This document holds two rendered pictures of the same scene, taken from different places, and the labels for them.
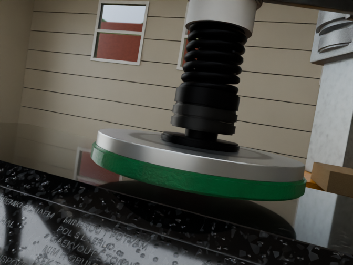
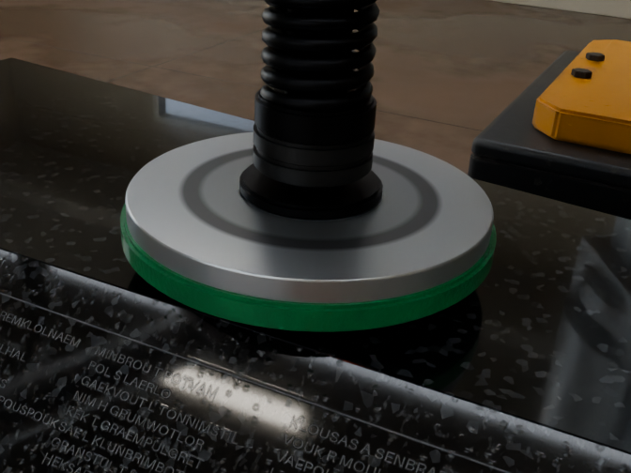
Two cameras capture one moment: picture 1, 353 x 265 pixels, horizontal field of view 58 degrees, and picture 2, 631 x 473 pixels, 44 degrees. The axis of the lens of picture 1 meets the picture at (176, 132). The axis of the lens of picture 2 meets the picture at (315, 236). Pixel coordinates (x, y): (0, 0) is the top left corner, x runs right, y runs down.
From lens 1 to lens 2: 0.18 m
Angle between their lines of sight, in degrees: 24
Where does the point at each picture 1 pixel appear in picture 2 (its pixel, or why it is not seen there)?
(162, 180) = (222, 311)
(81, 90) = not seen: outside the picture
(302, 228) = (456, 355)
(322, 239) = (474, 378)
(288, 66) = not seen: outside the picture
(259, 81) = not seen: outside the picture
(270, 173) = (394, 285)
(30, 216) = (47, 344)
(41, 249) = (70, 396)
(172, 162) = (232, 284)
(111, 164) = (148, 276)
